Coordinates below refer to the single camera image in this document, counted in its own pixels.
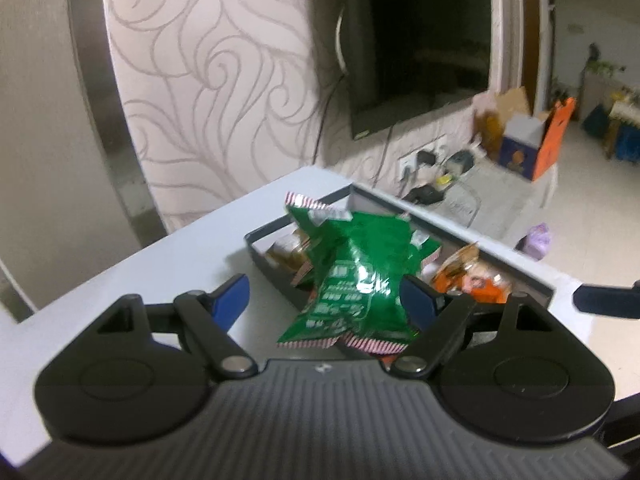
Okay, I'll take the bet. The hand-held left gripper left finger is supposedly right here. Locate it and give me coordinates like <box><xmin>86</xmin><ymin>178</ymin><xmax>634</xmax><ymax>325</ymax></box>
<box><xmin>95</xmin><ymin>274</ymin><xmax>260</xmax><ymax>380</ymax></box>

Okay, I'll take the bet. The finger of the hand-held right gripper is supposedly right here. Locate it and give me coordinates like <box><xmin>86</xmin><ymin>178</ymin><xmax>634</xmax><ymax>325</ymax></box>
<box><xmin>571</xmin><ymin>280</ymin><xmax>640</xmax><ymax>318</ymax></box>

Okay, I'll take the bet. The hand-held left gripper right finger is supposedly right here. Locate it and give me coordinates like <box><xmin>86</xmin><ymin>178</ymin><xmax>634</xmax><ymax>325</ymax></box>
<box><xmin>390</xmin><ymin>275</ymin><xmax>551</xmax><ymax>380</ymax></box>

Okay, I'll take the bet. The black box with white inside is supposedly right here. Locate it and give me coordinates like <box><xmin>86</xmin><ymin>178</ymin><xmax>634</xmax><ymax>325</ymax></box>
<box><xmin>244</xmin><ymin>183</ymin><xmax>557</xmax><ymax>311</ymax></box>

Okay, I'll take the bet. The orange brown snack packet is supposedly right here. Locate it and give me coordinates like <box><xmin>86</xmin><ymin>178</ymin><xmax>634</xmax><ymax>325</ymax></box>
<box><xmin>431</xmin><ymin>241</ymin><xmax>513</xmax><ymax>303</ymax></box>

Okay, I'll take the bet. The tan snack packet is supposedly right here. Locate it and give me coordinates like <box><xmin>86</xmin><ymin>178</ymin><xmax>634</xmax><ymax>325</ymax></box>
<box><xmin>265</xmin><ymin>230</ymin><xmax>313</xmax><ymax>273</ymax></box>

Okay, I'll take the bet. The purple plastic bag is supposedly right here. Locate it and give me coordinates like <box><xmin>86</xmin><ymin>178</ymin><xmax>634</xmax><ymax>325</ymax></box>
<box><xmin>515</xmin><ymin>223</ymin><xmax>553</xmax><ymax>261</ymax></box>

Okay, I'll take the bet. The black power brick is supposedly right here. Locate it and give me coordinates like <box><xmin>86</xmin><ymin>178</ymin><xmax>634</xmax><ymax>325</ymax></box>
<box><xmin>402</xmin><ymin>185</ymin><xmax>446</xmax><ymax>205</ymax></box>

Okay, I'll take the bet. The blue and orange cardboard box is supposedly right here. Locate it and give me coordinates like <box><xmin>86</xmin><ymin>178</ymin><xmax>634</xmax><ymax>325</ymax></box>
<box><xmin>500</xmin><ymin>97</ymin><xmax>576</xmax><ymax>182</ymax></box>

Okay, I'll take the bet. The brown cardboard box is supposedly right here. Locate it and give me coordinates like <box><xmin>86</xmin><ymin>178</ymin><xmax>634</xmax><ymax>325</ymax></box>
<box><xmin>472</xmin><ymin>87</ymin><xmax>533</xmax><ymax>161</ymax></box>

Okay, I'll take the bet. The grey panel with metal trim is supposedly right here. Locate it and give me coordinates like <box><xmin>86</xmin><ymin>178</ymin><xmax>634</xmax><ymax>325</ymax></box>
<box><xmin>0</xmin><ymin>0</ymin><xmax>168</xmax><ymax>323</ymax></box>

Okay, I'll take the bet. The white wall outlet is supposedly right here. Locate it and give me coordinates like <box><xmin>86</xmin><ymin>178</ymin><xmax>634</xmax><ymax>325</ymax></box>
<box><xmin>397</xmin><ymin>135</ymin><xmax>448</xmax><ymax>181</ymax></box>

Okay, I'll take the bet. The black wall television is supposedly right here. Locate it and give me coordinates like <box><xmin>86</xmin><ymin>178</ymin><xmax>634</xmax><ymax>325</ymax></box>
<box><xmin>345</xmin><ymin>0</ymin><xmax>493</xmax><ymax>141</ymax></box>

